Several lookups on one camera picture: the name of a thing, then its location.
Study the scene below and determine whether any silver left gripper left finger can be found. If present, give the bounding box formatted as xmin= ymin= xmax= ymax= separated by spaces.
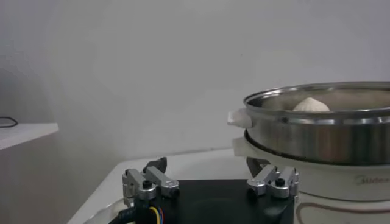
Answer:
xmin=122 ymin=156 xmax=180 ymax=208

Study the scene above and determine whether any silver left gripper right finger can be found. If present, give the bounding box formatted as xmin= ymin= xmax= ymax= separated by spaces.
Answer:
xmin=246 ymin=156 xmax=299 ymax=199

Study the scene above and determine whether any white steamed baozi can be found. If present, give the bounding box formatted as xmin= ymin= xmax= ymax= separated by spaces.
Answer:
xmin=292 ymin=97 xmax=331 ymax=112

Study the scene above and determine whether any stainless steel steamer basket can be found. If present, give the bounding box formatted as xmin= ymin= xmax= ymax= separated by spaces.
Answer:
xmin=227 ymin=81 xmax=390 ymax=166

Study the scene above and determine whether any white electric cooker pot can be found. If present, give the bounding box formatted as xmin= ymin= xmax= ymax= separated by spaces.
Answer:
xmin=232 ymin=136 xmax=390 ymax=224

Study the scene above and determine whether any white side table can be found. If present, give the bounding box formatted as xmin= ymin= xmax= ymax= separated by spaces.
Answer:
xmin=0 ymin=122 xmax=59 ymax=150

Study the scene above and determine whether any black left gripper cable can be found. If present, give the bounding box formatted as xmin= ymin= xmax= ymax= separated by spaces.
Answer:
xmin=108 ymin=203 xmax=165 ymax=224

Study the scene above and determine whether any black cable on side table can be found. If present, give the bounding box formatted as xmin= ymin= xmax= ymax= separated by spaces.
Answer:
xmin=0 ymin=116 xmax=19 ymax=128

